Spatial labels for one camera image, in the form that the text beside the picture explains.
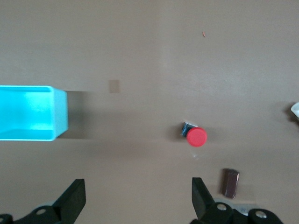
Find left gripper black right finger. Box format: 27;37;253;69
190;177;284;224

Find white-ended brass pipe fitting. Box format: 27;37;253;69
290;101;299;120

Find light blue plastic box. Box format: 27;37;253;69
0;85;69;142

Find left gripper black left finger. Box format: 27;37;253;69
0;179;86;224

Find dark brown cylindrical capacitor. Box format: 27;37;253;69
219;168;240;200

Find red push button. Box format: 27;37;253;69
181;121;208;148

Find beige tape patch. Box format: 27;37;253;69
109;79;120;94

